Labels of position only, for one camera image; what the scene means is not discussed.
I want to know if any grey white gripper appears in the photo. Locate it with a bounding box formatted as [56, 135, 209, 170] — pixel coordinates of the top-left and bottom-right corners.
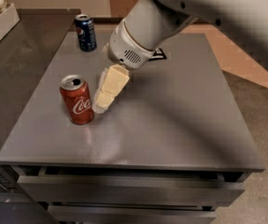
[92, 19, 156, 114]

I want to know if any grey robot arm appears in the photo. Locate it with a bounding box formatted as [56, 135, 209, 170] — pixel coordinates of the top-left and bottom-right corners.
[92, 0, 268, 113]

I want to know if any red coca-cola can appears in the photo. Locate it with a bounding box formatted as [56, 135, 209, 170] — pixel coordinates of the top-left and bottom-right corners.
[60, 75, 94, 125]

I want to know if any blue pepsi can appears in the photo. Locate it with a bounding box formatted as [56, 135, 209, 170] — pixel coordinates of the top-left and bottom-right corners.
[75, 14, 97, 52]

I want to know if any black snack packet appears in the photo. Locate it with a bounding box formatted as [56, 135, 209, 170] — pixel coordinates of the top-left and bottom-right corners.
[149, 48, 167, 61]

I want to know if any grey drawer cabinet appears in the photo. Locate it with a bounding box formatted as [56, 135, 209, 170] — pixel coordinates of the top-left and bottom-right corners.
[0, 33, 263, 213]

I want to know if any grey upper drawer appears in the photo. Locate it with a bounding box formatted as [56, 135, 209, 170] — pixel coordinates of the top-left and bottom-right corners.
[18, 168, 244, 206]

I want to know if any grey drawer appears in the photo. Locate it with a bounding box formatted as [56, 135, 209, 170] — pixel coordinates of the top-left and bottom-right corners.
[18, 168, 244, 206]
[48, 205, 216, 224]

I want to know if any grey lower drawer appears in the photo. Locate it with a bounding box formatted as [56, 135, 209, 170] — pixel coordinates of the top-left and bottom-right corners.
[48, 205, 216, 224]

